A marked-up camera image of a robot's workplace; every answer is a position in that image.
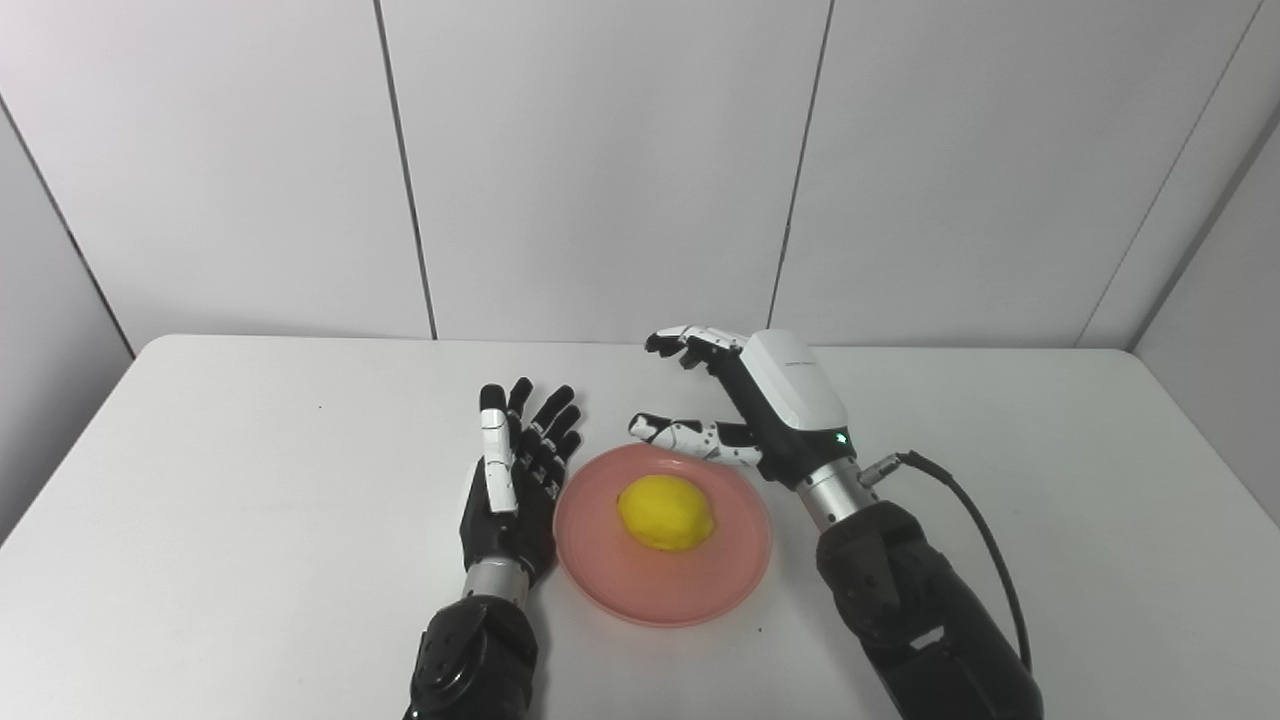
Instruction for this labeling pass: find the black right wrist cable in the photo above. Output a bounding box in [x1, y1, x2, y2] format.
[860, 451, 1033, 673]

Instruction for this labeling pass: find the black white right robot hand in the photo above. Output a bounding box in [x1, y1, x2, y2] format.
[628, 324, 859, 491]

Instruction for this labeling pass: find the pink round plate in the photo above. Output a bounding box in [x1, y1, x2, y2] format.
[553, 445, 773, 628]

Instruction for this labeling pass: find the yellow lemon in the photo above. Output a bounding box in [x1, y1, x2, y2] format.
[617, 474, 716, 553]

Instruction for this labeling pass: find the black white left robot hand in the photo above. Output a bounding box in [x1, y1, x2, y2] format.
[459, 377, 583, 586]

